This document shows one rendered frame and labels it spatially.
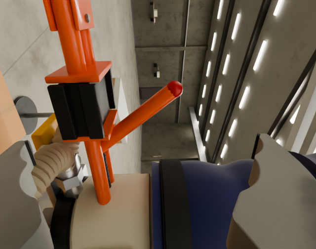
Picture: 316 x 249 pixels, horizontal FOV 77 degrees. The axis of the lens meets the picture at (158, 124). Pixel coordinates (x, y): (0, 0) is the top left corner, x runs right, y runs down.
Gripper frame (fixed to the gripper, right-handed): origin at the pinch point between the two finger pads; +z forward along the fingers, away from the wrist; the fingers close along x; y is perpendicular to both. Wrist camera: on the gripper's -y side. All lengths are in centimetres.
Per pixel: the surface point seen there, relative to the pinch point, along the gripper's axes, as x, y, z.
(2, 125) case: -38, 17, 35
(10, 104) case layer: -78, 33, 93
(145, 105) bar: -0.5, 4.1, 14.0
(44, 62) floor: -133, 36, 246
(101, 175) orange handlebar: -7.4, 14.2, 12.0
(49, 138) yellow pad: -19.1, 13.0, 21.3
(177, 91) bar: 3.6, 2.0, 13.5
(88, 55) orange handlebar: -7.5, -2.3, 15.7
